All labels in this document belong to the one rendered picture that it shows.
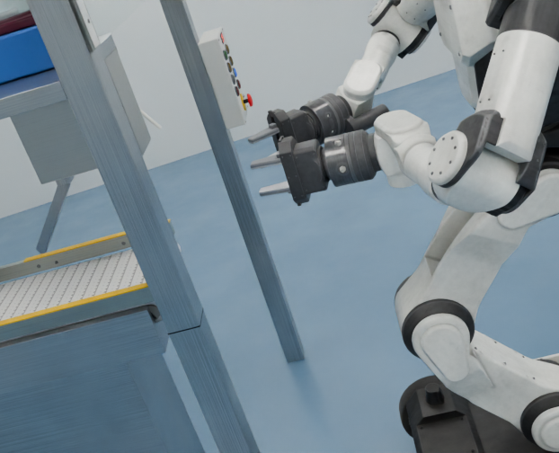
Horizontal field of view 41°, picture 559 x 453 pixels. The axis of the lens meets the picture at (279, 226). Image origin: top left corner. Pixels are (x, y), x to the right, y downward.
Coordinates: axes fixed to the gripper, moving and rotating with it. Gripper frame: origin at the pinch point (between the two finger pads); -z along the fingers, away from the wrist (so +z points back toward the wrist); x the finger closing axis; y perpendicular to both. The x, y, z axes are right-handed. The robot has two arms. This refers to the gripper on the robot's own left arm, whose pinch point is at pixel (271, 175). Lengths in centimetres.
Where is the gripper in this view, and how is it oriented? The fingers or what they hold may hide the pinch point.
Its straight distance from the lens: 133.1
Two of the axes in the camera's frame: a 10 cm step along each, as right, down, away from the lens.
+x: 2.9, 8.7, 4.1
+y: 1.4, -4.6, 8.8
